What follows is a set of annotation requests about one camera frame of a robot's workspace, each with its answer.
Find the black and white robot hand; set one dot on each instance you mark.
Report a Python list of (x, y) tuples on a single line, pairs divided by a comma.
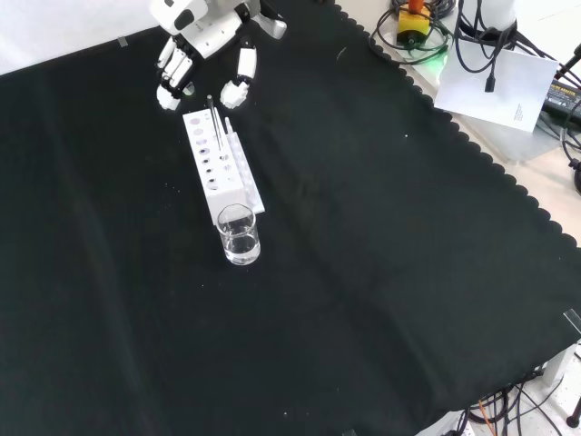
[(199, 22)]

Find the clear glass rod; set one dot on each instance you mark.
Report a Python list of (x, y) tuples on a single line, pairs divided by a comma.
[(215, 122)]

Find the white test tube rack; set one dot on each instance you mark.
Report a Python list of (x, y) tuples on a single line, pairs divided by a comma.
[(213, 181)]

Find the yellow stop button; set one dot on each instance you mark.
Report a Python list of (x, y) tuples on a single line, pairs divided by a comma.
[(413, 25)]

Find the glass beaker with water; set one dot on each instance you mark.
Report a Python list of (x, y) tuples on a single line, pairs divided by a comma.
[(239, 247)]

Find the black bench cloth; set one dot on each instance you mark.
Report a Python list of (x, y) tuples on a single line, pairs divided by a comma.
[(318, 272)]

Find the white board sheet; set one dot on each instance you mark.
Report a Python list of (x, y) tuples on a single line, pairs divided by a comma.
[(499, 91)]

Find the black power supply brick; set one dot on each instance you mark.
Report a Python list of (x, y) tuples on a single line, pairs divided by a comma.
[(563, 102)]

